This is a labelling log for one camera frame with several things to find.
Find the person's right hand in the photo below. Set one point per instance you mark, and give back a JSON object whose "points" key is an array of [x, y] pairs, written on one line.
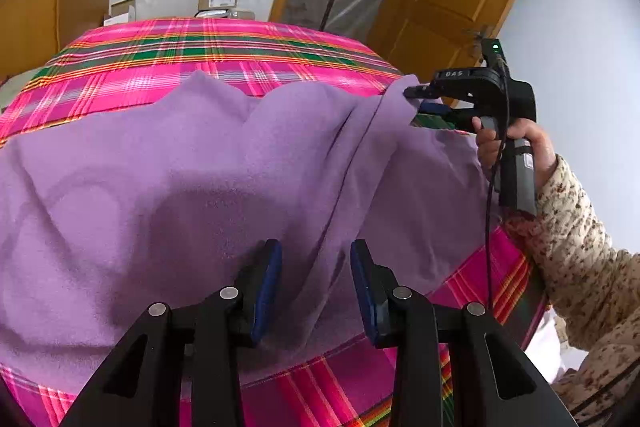
{"points": [[542, 152]]}

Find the purple fleece top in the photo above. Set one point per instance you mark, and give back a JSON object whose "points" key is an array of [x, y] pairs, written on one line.
{"points": [[200, 187]]}

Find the pink plaid bed sheet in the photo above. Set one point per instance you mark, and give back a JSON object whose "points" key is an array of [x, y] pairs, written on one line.
{"points": [[225, 47]]}

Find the white cardboard box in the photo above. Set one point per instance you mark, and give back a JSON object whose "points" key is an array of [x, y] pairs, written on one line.
{"points": [[120, 12]]}

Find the metal door latch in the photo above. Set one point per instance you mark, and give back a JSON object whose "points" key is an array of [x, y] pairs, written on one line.
{"points": [[479, 39]]}

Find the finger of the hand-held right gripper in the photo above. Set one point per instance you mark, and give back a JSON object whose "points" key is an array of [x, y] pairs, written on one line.
{"points": [[437, 110], [422, 93]]}

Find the person's right forearm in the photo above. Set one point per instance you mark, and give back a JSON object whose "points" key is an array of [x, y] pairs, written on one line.
{"points": [[590, 282]]}

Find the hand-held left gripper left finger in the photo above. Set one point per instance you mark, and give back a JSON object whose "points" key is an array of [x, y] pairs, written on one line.
{"points": [[267, 287]]}

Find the pile of plastic parcel bags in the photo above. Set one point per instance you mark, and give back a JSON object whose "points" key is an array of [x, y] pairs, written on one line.
{"points": [[225, 13]]}

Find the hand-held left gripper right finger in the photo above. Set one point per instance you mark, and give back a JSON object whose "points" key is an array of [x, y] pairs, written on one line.
{"points": [[361, 292]]}

